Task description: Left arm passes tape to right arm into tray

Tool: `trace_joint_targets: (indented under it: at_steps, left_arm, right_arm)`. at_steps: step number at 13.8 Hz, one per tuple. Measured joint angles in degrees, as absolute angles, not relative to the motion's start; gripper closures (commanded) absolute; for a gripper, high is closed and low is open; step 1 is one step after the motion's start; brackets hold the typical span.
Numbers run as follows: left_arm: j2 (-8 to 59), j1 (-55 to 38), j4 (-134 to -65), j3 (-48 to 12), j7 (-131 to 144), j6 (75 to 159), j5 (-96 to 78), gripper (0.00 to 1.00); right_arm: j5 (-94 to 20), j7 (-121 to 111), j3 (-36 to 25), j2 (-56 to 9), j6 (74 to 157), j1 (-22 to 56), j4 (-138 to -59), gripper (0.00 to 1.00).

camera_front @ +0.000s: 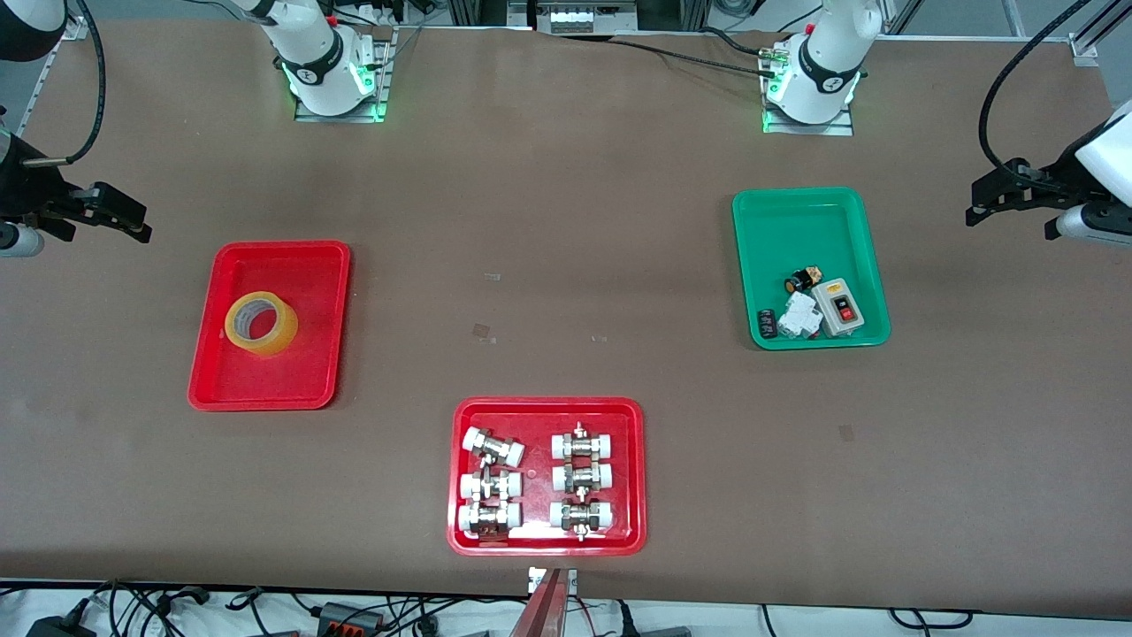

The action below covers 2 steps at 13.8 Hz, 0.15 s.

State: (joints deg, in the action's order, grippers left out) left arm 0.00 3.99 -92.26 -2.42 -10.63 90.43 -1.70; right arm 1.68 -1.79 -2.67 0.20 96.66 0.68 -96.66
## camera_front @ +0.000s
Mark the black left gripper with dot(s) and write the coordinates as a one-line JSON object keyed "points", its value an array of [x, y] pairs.
{"points": [[1055, 182]]}

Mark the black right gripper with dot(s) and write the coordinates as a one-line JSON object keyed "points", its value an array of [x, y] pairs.
{"points": [[25, 193]]}

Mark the yellow packing tape roll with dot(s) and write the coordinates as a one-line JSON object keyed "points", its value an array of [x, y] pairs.
{"points": [[279, 341]]}

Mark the green plastic tray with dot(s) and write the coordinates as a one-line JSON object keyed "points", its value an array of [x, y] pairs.
{"points": [[814, 234]]}

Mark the red plastic tray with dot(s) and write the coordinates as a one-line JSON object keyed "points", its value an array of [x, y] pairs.
{"points": [[538, 473], [265, 380]]}

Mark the black round orange button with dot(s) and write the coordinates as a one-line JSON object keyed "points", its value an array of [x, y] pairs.
{"points": [[801, 281]]}

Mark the white circuit breaker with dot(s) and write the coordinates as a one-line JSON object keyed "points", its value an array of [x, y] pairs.
{"points": [[801, 317]]}

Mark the small black component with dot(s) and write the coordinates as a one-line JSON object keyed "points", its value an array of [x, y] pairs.
{"points": [[768, 324]]}

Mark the black power adapter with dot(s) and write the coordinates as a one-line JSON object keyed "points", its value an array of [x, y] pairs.
{"points": [[57, 626]]}

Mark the white power strip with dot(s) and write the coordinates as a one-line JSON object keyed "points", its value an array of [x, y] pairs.
{"points": [[579, 19]]}

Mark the brass valve white caps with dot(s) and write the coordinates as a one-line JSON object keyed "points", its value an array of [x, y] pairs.
{"points": [[493, 447], [491, 486], [489, 518], [581, 516], [582, 478], [582, 443]]}

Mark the grey adapter orange clips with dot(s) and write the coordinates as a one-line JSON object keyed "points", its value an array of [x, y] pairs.
{"points": [[349, 617]]}

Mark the white label plate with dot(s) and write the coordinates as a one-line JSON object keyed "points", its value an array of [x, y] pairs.
{"points": [[533, 579]]}

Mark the perforated metal rail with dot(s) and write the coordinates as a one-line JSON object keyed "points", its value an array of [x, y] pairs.
{"points": [[42, 93]]}

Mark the aluminium corner bracket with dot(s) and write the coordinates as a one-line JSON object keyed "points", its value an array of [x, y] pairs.
{"points": [[1086, 46], [75, 31]]}

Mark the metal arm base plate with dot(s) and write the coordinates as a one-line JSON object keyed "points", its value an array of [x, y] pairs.
{"points": [[382, 80], [840, 126]]}

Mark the grey switch box red button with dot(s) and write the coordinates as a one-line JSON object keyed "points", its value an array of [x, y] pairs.
{"points": [[845, 310]]}

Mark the red metal post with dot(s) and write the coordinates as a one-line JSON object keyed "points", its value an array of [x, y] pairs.
{"points": [[541, 610]]}

